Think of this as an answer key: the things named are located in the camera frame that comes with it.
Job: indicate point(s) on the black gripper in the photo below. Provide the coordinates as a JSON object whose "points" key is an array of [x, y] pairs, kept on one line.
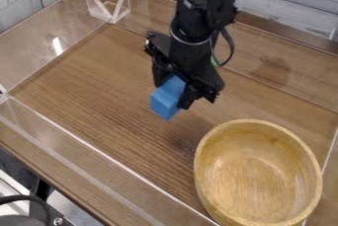
{"points": [[185, 57]]}

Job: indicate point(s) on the blue rectangular block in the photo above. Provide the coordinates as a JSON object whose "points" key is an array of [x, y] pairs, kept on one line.
{"points": [[165, 98]]}

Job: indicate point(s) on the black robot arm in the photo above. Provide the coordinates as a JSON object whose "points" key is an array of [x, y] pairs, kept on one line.
{"points": [[204, 16]]}

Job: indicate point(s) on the brown wooden bowl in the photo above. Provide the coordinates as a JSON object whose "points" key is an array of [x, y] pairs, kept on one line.
{"points": [[257, 175]]}

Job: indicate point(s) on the green and white marker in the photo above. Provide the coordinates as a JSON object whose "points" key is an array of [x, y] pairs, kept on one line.
{"points": [[214, 62]]}

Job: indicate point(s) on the clear acrylic corner bracket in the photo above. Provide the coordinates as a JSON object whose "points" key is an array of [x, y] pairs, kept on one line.
{"points": [[109, 11]]}

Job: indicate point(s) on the black metal base plate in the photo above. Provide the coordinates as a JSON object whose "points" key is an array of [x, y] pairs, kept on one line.
{"points": [[49, 215]]}

